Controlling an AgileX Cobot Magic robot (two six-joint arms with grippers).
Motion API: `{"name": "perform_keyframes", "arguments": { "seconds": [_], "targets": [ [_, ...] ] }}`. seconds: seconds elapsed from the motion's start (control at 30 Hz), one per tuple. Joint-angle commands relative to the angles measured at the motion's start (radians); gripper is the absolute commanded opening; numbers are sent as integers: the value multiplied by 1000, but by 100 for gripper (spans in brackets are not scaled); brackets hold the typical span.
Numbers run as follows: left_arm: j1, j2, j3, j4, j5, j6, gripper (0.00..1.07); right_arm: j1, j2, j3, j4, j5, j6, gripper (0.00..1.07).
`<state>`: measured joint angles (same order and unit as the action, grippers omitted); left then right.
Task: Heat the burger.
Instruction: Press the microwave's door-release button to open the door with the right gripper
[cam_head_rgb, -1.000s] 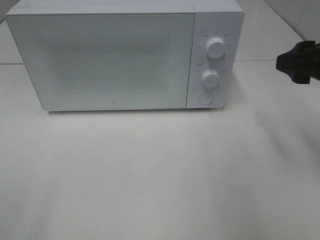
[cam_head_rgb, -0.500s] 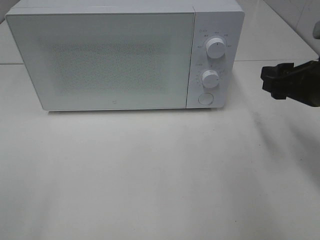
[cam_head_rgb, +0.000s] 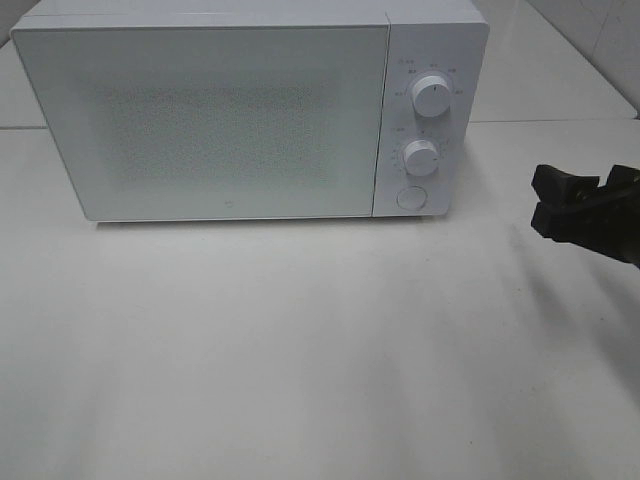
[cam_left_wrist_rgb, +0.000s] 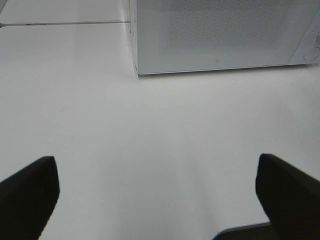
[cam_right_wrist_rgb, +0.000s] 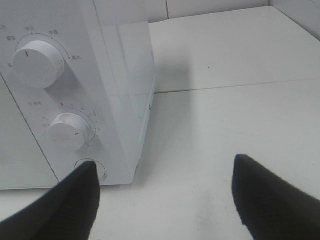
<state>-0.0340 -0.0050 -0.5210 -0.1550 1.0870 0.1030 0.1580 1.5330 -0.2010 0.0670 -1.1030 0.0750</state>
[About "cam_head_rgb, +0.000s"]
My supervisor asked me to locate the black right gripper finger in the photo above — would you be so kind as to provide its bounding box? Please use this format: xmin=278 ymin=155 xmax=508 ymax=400
xmin=531 ymin=164 xmax=600 ymax=205
xmin=531 ymin=202 xmax=639 ymax=267

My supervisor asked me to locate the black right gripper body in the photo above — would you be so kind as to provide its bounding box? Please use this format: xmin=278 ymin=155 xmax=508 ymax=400
xmin=597 ymin=164 xmax=639 ymax=215

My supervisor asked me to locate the white dial knob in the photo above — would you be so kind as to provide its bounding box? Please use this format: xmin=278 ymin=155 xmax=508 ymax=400
xmin=410 ymin=71 xmax=453 ymax=118
xmin=402 ymin=140 xmax=440 ymax=177

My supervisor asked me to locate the round white door button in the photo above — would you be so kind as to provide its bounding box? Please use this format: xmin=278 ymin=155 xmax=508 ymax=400
xmin=396 ymin=186 xmax=428 ymax=211

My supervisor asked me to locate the white microwave oven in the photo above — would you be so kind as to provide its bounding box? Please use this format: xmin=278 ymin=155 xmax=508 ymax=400
xmin=10 ymin=1 xmax=490 ymax=220

